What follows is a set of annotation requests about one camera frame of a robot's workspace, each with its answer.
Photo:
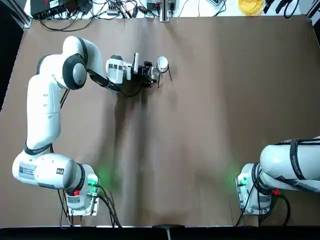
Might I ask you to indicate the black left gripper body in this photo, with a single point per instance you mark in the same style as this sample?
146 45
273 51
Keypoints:
143 73

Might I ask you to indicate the grey USB hub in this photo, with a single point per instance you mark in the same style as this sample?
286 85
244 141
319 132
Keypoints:
112 10

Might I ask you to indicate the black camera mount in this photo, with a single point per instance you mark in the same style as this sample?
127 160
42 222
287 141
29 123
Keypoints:
168 226

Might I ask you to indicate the aluminium corner post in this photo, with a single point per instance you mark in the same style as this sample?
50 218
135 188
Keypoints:
313 12
23 16

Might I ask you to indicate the black metal tripod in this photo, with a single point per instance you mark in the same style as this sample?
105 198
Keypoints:
170 72

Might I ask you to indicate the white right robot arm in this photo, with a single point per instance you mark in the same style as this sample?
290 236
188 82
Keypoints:
280 160

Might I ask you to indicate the white porcelain crucible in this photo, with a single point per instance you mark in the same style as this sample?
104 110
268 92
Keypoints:
162 63

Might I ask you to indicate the black box with red logo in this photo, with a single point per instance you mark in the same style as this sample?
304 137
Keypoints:
47 8

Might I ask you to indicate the yellow bag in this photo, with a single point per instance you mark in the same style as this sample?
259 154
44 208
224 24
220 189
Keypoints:
250 6

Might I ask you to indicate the grey electronic device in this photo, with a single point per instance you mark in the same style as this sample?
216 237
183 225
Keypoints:
153 5

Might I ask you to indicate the aluminium camera post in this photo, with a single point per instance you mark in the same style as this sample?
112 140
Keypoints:
165 11

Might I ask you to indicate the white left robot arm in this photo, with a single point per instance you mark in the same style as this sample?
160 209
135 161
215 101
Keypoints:
45 112

